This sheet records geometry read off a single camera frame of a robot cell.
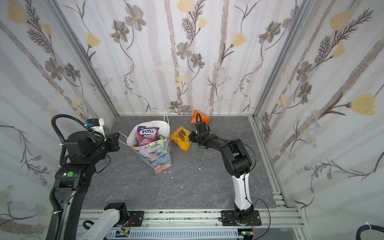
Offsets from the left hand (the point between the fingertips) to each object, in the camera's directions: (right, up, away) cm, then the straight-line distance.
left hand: (120, 132), depth 65 cm
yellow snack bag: (+23, -3, +35) cm, 42 cm away
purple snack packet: (+5, -2, +17) cm, 18 cm away
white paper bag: (+12, -12, +14) cm, 23 cm away
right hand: (+31, -1, +35) cm, 46 cm away
